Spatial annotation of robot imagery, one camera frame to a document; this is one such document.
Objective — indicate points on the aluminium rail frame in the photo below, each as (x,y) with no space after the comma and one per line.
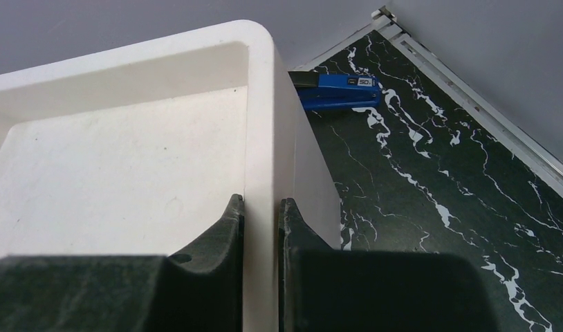
(540,161)

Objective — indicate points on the white drawer organizer box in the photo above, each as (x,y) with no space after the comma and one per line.
(138,149)

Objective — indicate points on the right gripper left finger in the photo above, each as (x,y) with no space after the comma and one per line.
(198,288)

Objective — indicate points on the blue stapler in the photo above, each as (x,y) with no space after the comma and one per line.
(318,91)

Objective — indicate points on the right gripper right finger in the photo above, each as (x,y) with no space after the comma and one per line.
(325,289)

